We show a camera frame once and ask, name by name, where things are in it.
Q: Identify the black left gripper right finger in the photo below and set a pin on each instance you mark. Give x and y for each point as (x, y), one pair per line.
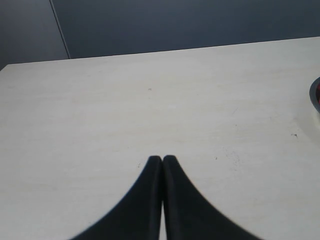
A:
(188, 215)

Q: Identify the steel bowl of candies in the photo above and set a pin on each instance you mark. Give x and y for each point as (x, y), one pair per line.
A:
(314, 94)

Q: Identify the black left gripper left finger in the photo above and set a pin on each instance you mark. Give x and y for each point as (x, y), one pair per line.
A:
(137, 216)

